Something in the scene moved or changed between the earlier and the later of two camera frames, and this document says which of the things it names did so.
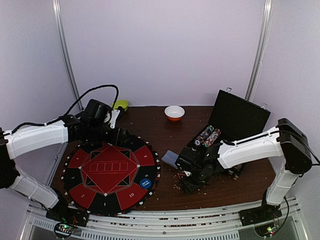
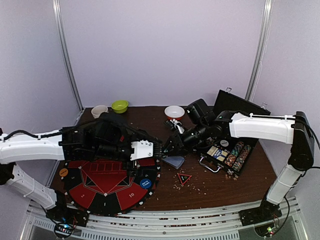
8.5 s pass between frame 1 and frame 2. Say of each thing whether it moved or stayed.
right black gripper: moved
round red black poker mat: stayed
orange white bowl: stayed
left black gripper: moved
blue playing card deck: stayed
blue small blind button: stayed
